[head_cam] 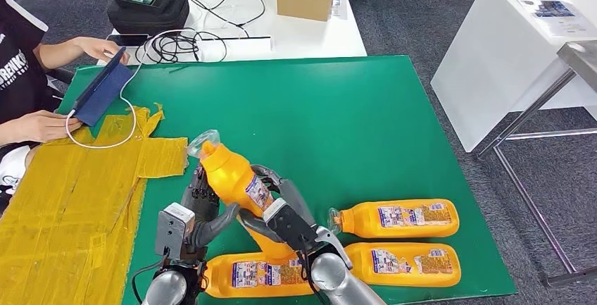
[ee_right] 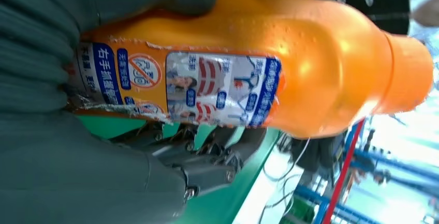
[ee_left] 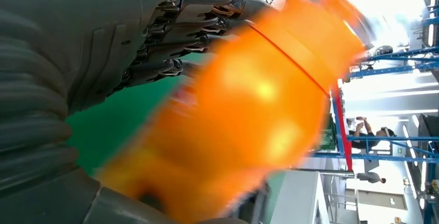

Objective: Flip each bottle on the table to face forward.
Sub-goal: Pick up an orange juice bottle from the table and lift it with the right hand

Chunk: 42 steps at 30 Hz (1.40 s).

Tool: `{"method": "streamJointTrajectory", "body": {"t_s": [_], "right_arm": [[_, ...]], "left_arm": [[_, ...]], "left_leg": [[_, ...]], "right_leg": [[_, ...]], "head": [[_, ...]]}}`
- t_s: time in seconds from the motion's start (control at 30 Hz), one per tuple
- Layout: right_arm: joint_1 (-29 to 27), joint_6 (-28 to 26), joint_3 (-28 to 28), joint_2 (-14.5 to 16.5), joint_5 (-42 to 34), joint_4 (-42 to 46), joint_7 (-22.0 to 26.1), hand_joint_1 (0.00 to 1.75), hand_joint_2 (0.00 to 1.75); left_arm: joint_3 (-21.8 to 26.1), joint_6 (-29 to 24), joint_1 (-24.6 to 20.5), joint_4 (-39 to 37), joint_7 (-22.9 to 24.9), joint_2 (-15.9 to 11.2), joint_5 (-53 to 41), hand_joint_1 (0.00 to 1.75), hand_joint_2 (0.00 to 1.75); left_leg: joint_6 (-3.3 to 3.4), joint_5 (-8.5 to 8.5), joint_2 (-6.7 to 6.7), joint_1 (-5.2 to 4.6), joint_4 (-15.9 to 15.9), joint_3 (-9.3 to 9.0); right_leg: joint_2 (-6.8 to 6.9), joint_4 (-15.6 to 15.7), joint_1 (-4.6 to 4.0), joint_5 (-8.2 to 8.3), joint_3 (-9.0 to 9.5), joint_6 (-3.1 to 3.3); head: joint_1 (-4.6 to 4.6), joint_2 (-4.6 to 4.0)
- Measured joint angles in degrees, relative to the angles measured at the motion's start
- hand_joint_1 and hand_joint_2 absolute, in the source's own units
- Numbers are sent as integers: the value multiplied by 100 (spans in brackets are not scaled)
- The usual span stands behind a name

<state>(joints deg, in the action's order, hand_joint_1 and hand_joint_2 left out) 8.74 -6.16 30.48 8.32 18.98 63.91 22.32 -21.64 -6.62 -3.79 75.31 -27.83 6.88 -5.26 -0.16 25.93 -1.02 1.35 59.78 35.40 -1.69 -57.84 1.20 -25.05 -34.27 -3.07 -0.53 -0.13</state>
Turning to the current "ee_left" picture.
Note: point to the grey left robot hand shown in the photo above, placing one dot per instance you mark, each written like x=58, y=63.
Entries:
x=85, y=27

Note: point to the blue metal shelf rack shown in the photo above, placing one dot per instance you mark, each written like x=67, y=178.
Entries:
x=394, y=158

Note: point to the red metal bar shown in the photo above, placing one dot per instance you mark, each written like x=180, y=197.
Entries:
x=343, y=130

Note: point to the white side table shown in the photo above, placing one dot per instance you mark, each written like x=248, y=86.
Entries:
x=295, y=198

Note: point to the green table mat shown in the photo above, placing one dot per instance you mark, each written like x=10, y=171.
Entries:
x=113, y=126

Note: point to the person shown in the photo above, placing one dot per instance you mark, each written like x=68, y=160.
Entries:
x=363, y=136
x=370, y=177

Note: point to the green plastic crate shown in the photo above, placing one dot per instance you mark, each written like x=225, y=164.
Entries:
x=328, y=136

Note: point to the orange detergent bottle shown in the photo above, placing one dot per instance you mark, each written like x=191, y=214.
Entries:
x=247, y=119

